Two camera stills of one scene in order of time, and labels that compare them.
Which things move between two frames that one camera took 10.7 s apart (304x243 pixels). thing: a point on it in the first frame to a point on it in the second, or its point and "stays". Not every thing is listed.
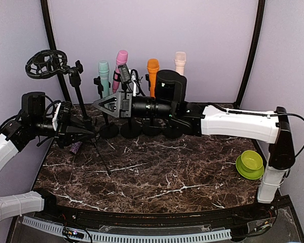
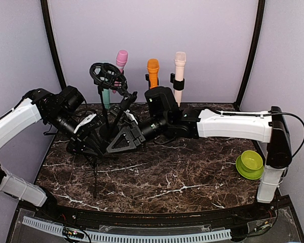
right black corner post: x=260 y=12 stays
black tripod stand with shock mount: x=51 y=63 to x=111 y=82
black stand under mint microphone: x=108 y=131 stays
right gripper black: x=125 y=107 to x=137 y=139
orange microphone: x=153 y=67 stays
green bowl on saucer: x=249 y=165 stays
